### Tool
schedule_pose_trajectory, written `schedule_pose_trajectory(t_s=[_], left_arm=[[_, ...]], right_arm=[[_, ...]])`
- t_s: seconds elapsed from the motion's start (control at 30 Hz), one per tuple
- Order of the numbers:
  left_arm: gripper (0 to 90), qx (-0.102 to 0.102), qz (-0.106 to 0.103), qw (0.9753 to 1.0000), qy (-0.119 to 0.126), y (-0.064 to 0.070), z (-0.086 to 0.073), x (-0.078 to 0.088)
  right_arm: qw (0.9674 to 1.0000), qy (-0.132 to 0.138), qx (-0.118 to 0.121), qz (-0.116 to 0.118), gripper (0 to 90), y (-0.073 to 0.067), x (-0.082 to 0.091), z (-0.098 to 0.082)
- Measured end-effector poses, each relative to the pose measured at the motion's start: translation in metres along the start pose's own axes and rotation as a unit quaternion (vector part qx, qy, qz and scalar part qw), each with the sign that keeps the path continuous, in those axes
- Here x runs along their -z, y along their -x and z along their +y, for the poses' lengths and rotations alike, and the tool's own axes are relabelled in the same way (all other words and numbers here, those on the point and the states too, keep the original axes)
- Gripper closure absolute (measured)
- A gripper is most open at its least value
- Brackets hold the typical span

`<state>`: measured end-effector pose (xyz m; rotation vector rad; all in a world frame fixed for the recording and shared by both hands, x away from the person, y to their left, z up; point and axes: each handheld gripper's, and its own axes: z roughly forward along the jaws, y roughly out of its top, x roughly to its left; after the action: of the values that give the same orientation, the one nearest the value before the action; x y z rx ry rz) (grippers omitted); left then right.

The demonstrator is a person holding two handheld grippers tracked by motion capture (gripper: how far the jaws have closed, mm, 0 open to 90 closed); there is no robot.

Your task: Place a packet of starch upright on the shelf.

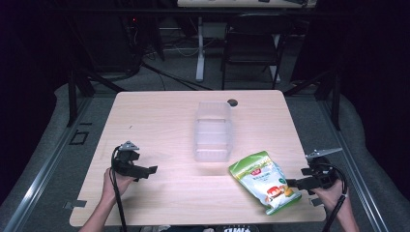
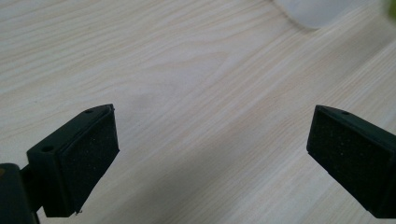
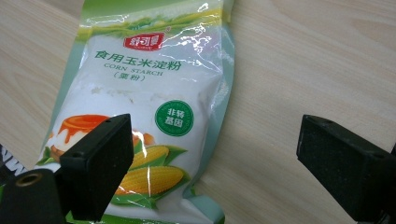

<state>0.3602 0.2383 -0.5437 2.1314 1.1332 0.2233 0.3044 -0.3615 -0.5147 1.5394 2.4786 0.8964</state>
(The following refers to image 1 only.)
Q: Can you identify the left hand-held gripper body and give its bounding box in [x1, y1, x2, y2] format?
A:
[110, 140, 143, 179]

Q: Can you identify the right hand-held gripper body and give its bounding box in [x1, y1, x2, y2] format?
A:
[301, 147, 344, 196]

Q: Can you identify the green and white snack bag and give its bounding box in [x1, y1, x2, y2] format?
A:
[228, 150, 304, 217]

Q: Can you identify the person's left hand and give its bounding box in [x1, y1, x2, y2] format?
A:
[102, 167, 137, 203]

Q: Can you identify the person's right hand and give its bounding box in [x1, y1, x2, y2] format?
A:
[310, 178, 350, 215]

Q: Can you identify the grey tape strip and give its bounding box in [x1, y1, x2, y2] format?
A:
[63, 199, 89, 211]

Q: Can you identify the clear plastic storage box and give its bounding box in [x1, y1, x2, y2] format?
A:
[192, 101, 234, 163]

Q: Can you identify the black item with white print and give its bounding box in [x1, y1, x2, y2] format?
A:
[215, 223, 260, 232]

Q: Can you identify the black metal stand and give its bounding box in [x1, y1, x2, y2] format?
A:
[65, 63, 128, 129]
[282, 66, 342, 132]

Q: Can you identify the dark computer equipment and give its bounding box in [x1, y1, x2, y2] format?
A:
[75, 11, 144, 75]

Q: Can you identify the white desk leg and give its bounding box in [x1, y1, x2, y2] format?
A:
[194, 15, 207, 83]

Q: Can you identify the black metal chair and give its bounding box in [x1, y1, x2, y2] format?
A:
[220, 13, 286, 92]

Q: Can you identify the aluminium floor rail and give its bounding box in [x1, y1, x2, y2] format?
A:
[0, 96, 95, 232]
[316, 96, 390, 232]

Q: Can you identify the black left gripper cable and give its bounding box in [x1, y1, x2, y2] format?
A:
[110, 145, 129, 232]

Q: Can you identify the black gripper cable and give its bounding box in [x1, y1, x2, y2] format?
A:
[320, 161, 350, 232]
[110, 145, 129, 232]

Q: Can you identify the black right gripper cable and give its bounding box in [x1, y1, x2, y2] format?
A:
[320, 161, 350, 232]

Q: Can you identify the black floor cable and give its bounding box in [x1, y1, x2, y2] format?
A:
[140, 61, 215, 92]

